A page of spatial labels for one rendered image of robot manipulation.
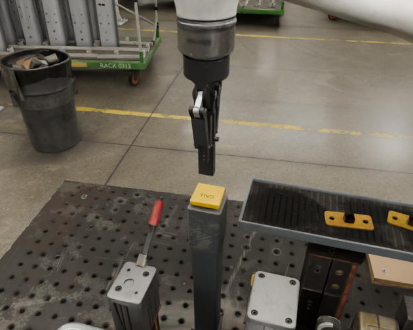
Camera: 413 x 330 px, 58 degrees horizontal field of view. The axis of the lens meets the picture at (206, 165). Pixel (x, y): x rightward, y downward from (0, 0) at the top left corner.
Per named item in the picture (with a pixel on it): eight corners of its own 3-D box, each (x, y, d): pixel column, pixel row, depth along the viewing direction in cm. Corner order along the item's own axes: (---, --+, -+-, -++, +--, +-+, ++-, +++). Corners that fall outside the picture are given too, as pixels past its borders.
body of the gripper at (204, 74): (192, 42, 63) (193, 93, 69) (175, 58, 57) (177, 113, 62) (235, 46, 62) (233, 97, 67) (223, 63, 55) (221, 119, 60)
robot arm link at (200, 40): (166, 19, 53) (169, 60, 57) (229, 24, 51) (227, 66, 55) (187, 6, 60) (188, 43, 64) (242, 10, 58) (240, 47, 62)
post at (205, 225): (190, 332, 99) (184, 209, 74) (198, 308, 105) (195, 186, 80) (217, 340, 98) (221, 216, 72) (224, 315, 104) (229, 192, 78)
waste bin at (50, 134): (11, 156, 296) (-21, 67, 254) (46, 124, 339) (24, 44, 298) (69, 162, 289) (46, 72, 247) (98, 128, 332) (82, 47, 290)
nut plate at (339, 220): (326, 225, 68) (327, 220, 67) (324, 211, 71) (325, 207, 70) (373, 230, 66) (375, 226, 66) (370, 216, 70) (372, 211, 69)
